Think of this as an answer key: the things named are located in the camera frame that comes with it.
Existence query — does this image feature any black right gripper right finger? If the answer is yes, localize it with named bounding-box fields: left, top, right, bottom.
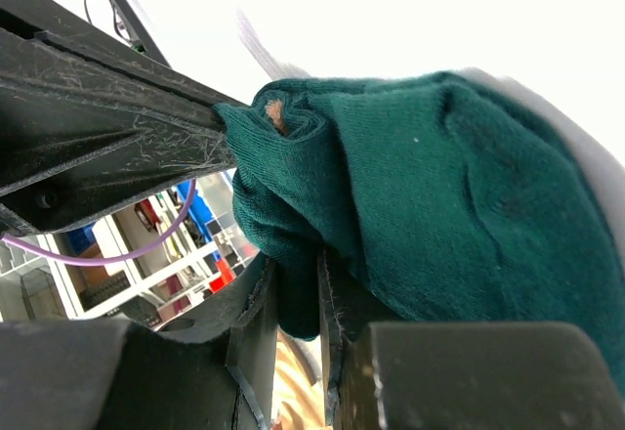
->
left=316, top=248, right=624, bottom=429

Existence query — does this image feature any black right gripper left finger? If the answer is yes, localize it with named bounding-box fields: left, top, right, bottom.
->
left=1, top=256, right=277, bottom=429

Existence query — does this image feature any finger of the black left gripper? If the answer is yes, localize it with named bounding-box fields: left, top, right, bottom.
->
left=1, top=31, right=235, bottom=237
left=1, top=0, right=241, bottom=107

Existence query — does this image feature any dark green sock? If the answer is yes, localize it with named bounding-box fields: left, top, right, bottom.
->
left=214, top=72, right=624, bottom=385

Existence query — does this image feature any background storage shelf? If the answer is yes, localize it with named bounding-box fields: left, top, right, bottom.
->
left=1, top=170, right=257, bottom=329

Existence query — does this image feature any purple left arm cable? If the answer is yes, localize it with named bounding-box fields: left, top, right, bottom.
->
left=0, top=178, right=199, bottom=269

